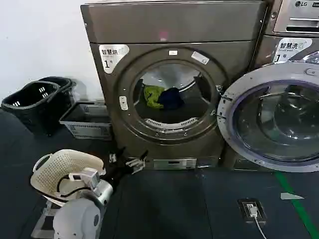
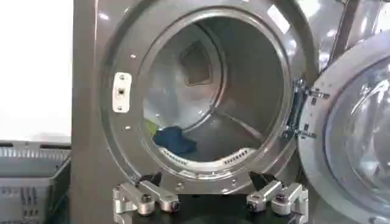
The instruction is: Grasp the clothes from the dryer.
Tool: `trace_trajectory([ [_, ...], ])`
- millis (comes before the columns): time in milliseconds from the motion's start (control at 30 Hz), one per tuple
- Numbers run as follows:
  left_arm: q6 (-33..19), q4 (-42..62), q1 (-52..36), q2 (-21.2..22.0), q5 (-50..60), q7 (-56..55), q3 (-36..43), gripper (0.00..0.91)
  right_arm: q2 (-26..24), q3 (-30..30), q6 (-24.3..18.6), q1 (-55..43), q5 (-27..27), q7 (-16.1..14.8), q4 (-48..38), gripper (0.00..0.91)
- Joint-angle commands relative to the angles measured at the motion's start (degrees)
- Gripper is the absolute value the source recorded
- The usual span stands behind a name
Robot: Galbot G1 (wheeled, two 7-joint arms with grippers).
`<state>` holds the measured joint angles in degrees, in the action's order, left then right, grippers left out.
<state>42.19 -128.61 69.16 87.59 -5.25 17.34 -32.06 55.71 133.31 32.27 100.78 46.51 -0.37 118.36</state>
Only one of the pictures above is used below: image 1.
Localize black plastic basket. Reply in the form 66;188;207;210
37;76;77;113
1;81;62;136

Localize green floor tape strip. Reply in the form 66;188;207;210
274;171;319;239

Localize white plug and cable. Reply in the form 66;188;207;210
245;203;269;239

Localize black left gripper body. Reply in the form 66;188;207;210
104;159;131;192

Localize white perforated laundry basket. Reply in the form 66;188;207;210
30;149;107;203

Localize round glass dryer door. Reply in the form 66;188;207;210
216;63;319;173

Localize black floor socket box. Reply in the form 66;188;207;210
237;198;267;224

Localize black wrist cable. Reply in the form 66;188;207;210
55;174;75;198

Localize green cloth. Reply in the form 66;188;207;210
143;85;166;110

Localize grey dryer with round opening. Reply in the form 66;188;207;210
80;0;269;173

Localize metal floor stand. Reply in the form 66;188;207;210
30;198;66;238

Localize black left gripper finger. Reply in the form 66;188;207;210
125;150;150;174
109;146;126;163

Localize grey washer with white label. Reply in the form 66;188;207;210
222;34;319;172

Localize grey stacked machine with drawer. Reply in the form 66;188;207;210
263;0;319;38

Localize grey slatted plastic crate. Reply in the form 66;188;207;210
59;100;113;140

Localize dark blue cloth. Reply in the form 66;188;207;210
158;87;185;111

